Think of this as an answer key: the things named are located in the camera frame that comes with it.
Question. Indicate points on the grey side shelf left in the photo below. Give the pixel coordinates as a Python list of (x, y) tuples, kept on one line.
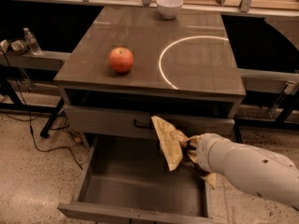
[(49, 60)]

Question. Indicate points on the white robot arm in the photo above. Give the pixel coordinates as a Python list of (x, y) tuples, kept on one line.
[(253, 170)]

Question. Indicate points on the white bowl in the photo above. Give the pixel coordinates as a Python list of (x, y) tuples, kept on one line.
[(169, 8)]

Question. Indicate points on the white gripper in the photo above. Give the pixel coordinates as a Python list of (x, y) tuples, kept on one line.
[(204, 152)]

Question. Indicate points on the red apple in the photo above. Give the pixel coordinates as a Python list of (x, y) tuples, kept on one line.
[(121, 60)]

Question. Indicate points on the tape roll on shelf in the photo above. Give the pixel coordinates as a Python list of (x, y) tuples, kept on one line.
[(16, 47)]

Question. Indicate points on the clear plastic water bottle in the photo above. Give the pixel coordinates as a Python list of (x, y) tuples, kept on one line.
[(32, 42)]

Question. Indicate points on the grey side shelf right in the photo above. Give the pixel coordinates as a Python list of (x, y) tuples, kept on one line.
[(270, 82)]

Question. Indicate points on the black drawer handle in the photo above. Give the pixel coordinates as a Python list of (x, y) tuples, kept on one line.
[(139, 125)]

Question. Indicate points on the grey side shelf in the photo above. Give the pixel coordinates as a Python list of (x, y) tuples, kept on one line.
[(270, 82), (49, 60)]

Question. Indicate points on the brown chip bag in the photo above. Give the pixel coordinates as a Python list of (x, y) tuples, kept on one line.
[(188, 147)]

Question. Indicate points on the grey drawer cabinet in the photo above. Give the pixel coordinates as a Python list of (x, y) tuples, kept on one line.
[(184, 66)]

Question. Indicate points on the open grey middle drawer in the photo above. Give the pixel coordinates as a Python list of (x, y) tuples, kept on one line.
[(127, 181)]

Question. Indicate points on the closed grey top drawer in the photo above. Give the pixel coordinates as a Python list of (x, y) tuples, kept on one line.
[(117, 122)]

